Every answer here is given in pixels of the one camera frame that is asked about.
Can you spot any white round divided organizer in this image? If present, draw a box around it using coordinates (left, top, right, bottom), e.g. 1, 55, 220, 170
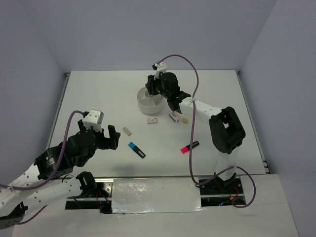
137, 87, 165, 115

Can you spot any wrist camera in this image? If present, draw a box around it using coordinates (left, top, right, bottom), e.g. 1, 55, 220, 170
82, 110, 104, 132
152, 62, 167, 79

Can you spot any silver foil covered plate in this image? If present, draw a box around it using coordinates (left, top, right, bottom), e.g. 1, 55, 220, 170
112, 178, 203, 214

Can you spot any blue capped black highlighter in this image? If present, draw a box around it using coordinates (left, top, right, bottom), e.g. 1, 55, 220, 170
128, 142, 146, 158

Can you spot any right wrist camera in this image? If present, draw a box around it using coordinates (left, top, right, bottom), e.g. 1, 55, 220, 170
152, 62, 167, 79

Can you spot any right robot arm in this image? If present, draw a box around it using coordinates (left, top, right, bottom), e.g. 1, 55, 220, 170
145, 72, 246, 193

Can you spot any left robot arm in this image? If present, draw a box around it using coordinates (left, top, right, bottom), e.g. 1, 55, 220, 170
0, 120, 120, 230

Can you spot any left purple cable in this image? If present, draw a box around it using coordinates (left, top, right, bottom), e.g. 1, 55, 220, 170
0, 110, 87, 225

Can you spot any white boxed eraser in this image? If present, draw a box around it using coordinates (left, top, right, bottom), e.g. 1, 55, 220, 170
147, 117, 158, 124

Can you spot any beige eraser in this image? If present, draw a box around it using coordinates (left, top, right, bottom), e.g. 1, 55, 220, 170
122, 127, 132, 136

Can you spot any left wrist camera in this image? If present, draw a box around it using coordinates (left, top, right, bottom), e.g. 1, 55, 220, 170
82, 110, 104, 132

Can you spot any pink capped black highlighter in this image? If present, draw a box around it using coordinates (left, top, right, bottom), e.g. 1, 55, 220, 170
180, 141, 199, 154

